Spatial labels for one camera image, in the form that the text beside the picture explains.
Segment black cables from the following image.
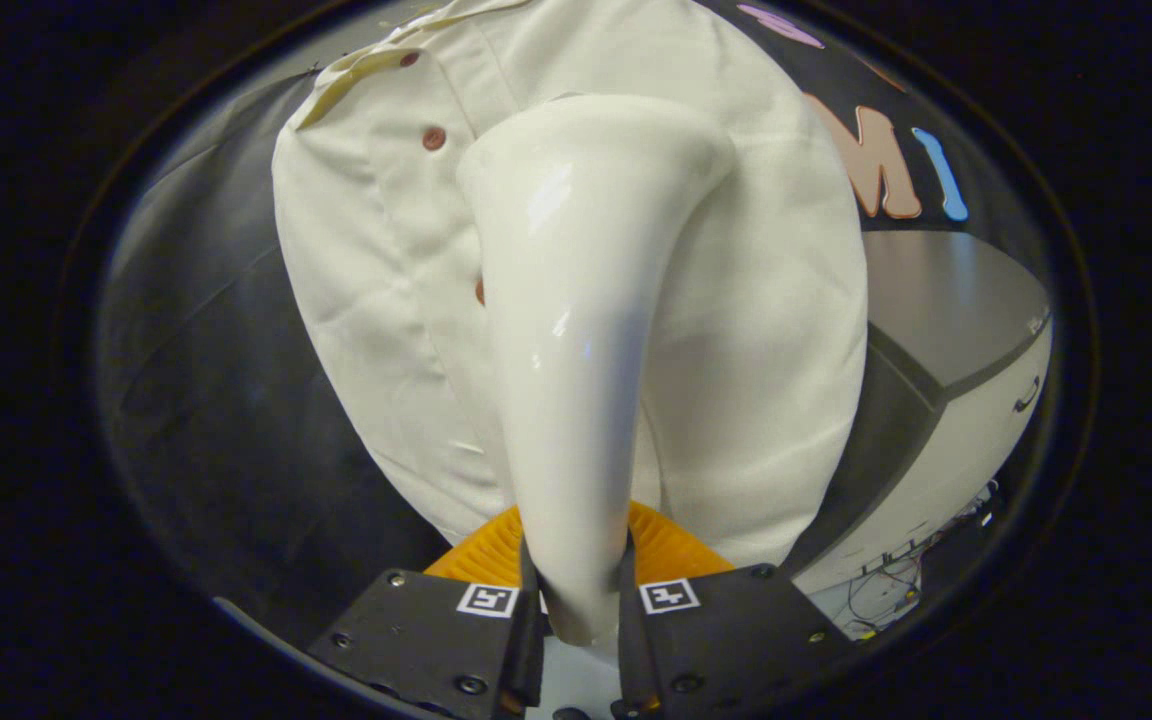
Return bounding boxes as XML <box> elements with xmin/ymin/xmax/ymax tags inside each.
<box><xmin>836</xmin><ymin>480</ymin><xmax>1002</xmax><ymax>641</ymax></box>

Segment white cabinet with grey top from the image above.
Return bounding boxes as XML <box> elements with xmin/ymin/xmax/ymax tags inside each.
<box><xmin>781</xmin><ymin>230</ymin><xmax>1054</xmax><ymax>596</ymax></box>

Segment cream button-up shirt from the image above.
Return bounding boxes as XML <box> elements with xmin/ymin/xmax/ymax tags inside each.
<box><xmin>271</xmin><ymin>0</ymin><xmax>869</xmax><ymax>571</ymax></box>

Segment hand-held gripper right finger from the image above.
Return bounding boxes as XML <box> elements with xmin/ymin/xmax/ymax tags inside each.
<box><xmin>616</xmin><ymin>500</ymin><xmax>857</xmax><ymax>719</ymax></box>

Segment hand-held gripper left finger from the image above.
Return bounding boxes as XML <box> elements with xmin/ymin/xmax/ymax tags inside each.
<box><xmin>306</xmin><ymin>505</ymin><xmax>545</xmax><ymax>720</ymax></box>

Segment white garment steamer head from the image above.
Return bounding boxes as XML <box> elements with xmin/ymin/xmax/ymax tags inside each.
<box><xmin>456</xmin><ymin>93</ymin><xmax>737</xmax><ymax>646</ymax></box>

